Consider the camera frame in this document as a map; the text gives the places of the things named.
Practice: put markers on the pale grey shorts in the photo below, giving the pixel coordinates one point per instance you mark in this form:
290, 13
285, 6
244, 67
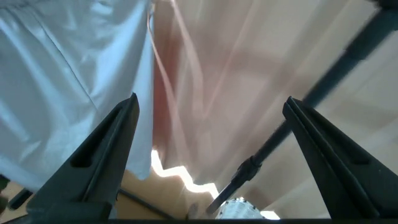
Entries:
62, 77

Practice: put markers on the pink clothes hanger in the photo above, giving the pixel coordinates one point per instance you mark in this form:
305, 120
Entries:
169, 93

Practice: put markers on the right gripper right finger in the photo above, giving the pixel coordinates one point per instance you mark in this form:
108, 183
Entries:
351, 180

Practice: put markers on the beige curtain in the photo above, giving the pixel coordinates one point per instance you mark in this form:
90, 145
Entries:
248, 62

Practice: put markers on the white laundry basket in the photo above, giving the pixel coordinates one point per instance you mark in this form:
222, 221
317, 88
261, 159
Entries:
239, 210

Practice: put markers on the black clothes rack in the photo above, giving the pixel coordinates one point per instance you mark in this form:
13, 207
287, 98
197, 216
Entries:
342, 65

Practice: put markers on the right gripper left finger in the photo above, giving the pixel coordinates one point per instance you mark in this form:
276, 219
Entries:
93, 161

